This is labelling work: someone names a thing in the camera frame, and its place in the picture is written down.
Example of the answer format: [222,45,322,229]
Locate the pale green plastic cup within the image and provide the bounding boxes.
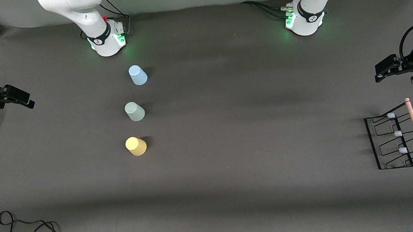
[124,101,146,123]

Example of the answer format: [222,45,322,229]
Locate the yellow plastic cup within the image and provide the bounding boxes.
[125,136,148,157]

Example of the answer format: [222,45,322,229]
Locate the light blue plastic cup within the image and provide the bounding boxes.
[128,64,149,87]

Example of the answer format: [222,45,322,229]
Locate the dark grey table mat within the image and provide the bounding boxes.
[0,0,413,232]

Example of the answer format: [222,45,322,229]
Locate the black right arm base cable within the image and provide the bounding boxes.
[78,0,133,41]

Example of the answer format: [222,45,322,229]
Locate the black arm base cable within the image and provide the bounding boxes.
[78,0,133,41]
[240,0,292,21]

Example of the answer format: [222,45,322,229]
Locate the black left arm base cable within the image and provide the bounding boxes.
[240,0,292,21]

